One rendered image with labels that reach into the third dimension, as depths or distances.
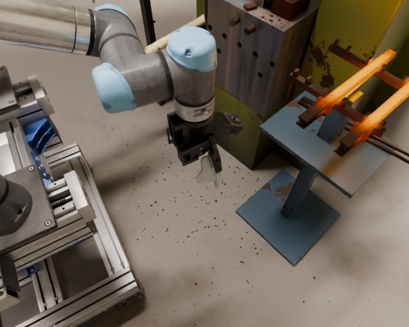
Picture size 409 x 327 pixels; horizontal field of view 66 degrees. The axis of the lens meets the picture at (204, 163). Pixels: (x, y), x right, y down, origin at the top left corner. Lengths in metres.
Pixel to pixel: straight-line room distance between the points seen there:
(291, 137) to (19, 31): 0.90
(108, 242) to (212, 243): 0.52
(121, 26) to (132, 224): 1.30
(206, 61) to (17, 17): 0.28
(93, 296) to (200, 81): 1.11
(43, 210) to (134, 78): 0.55
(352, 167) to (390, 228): 0.83
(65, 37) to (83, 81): 1.97
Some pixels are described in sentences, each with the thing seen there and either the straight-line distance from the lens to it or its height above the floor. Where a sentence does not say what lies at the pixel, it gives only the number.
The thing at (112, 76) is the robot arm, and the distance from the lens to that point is 0.49.
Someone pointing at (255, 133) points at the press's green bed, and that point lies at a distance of 1.63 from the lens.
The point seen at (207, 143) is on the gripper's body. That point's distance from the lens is 0.65.
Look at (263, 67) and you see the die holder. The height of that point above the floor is 0.73.
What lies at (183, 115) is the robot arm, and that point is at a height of 1.15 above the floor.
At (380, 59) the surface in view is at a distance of 1.15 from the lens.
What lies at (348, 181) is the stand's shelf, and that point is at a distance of 1.14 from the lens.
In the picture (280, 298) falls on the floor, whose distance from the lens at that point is 1.64.
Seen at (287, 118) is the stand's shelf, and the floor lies 0.68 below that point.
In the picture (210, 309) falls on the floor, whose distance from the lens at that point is 1.59.
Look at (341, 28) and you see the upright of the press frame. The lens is 1.35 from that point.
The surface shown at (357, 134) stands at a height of 0.96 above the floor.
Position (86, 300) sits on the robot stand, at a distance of 1.45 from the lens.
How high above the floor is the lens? 1.57
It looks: 56 degrees down
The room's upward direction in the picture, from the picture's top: straight up
